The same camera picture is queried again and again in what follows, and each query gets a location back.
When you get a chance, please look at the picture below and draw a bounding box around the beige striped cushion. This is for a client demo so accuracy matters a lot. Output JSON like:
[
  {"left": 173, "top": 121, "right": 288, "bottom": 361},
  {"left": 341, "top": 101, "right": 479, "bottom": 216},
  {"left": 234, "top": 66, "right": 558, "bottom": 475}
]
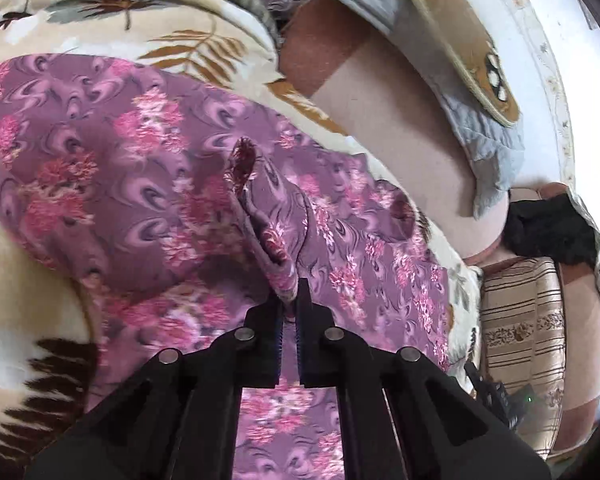
[{"left": 479, "top": 255, "right": 567, "bottom": 462}]

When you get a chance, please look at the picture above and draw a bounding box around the cream leaf print blanket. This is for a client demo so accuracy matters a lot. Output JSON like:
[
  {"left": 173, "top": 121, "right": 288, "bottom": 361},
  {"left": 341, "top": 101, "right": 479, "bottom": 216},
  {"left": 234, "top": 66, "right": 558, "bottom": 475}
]
[{"left": 0, "top": 0, "right": 485, "bottom": 480}]

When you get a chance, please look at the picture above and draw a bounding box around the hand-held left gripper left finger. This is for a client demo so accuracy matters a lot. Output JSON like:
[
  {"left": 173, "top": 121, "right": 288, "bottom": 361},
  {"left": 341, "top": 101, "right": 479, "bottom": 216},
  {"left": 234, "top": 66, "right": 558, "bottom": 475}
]
[{"left": 24, "top": 304, "right": 285, "bottom": 480}]

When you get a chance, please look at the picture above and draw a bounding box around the pink banded bedsheet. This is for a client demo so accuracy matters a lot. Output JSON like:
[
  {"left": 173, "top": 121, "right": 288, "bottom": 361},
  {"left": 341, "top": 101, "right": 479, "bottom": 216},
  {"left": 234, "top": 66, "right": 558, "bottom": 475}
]
[{"left": 279, "top": 0, "right": 600, "bottom": 461}]

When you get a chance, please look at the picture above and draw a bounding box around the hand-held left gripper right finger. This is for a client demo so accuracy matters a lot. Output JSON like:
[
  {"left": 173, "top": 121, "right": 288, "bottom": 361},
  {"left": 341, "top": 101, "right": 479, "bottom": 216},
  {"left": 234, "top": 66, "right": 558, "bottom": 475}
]
[{"left": 295, "top": 278, "right": 552, "bottom": 480}]

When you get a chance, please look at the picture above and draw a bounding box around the grey quilted blanket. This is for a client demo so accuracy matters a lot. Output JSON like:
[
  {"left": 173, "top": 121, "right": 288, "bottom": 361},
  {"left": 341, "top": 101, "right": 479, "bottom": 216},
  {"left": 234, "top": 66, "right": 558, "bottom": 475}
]
[{"left": 215, "top": 0, "right": 526, "bottom": 220}]

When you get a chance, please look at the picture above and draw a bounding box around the black cloth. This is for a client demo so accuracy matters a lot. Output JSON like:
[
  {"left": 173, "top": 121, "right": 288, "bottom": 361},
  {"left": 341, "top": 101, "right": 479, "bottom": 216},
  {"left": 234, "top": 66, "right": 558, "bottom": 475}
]
[{"left": 502, "top": 195, "right": 600, "bottom": 268}]

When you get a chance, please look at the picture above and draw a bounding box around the purple floral garment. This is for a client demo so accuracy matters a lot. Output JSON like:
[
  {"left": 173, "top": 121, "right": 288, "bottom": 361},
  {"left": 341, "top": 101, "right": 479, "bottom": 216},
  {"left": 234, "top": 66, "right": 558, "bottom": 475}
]
[{"left": 0, "top": 52, "right": 453, "bottom": 480}]

